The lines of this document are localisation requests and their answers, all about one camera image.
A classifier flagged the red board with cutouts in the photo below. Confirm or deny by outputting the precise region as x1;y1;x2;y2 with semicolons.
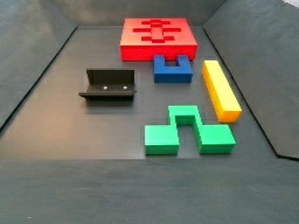
119;17;199;61

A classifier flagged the blue U-shaped block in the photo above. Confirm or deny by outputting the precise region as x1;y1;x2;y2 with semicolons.
153;54;192;83

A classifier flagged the green stepped block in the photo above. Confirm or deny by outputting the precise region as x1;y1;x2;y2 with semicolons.
144;105;236;155

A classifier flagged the yellow long bar block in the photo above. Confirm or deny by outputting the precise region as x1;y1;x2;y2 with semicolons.
201;59;241;123

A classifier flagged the black fixture bracket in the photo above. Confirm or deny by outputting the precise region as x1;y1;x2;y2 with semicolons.
79;68;136;100

